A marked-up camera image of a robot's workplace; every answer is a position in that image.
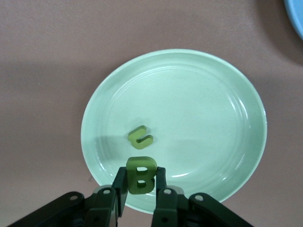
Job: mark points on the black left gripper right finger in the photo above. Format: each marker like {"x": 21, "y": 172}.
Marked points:
{"x": 163, "y": 203}

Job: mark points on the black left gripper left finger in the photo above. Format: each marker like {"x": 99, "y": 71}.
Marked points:
{"x": 118, "y": 189}

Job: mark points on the green foam letter B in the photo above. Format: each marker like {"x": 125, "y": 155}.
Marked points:
{"x": 132, "y": 175}

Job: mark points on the green foam letter n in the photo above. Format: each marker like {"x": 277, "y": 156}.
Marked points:
{"x": 133, "y": 139}

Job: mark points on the light green plate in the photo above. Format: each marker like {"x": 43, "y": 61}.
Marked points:
{"x": 189, "y": 118}

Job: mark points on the brown table cover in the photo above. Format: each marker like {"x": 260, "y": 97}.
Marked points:
{"x": 47, "y": 71}

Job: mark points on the blue plate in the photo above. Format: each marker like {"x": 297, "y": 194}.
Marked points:
{"x": 296, "y": 14}

